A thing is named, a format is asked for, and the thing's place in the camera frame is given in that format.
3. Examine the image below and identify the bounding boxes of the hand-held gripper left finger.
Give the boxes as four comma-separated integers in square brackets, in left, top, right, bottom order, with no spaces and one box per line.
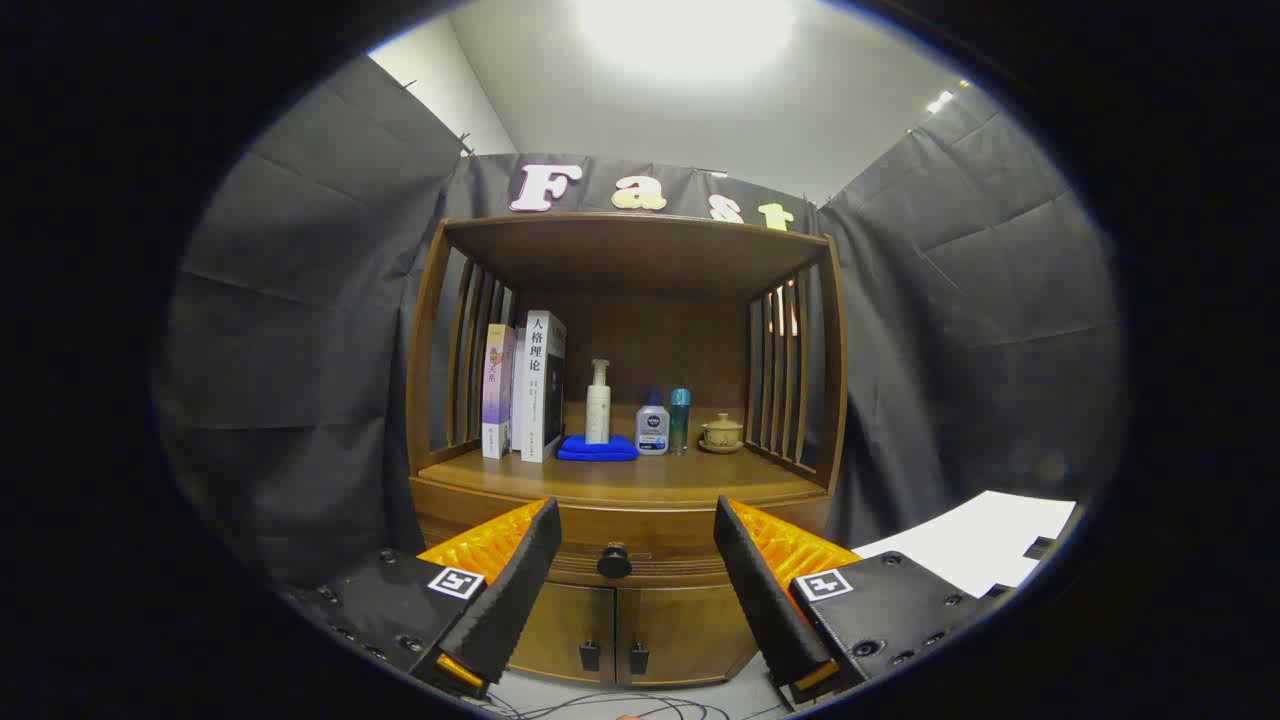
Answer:
[285,497,563,701]

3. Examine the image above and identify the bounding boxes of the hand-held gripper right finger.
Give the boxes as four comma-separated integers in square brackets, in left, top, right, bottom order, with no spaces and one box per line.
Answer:
[713,495,1016,713]

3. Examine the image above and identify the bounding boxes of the brown wooden drawer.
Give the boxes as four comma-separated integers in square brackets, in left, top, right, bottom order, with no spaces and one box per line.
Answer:
[415,490,831,586]

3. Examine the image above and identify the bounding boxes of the wooden cabinet door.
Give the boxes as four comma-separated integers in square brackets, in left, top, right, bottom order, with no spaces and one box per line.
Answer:
[615,585,759,689]
[510,583,618,686]

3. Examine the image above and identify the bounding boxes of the brown wooden countertop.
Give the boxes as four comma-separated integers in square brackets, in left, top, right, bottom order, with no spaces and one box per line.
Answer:
[420,445,826,506]

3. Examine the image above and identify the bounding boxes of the brown wooden cabinet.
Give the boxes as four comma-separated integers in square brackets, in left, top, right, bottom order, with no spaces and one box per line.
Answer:
[405,212,851,689]

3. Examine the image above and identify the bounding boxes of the blue folded cloth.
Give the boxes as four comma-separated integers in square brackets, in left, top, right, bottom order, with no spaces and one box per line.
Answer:
[557,434,639,462]

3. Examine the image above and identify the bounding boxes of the tan lidded teacup with saucer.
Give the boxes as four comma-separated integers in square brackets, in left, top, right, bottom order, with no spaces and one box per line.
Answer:
[699,413,745,454]

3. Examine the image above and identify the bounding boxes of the thin white book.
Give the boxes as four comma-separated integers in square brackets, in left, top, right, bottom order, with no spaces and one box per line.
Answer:
[511,328,528,451]

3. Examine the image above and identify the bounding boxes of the thick white and black book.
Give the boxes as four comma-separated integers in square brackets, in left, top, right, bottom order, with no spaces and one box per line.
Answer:
[521,310,568,464]

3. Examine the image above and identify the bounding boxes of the white bottle with blue pump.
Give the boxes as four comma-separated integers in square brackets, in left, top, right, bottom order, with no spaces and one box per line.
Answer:
[636,389,670,456]

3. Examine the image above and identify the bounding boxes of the purple book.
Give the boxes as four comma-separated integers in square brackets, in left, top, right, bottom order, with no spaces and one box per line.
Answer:
[482,323,517,460]

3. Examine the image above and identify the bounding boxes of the black floor cables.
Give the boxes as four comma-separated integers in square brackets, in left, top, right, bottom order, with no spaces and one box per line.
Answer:
[470,690,791,720]

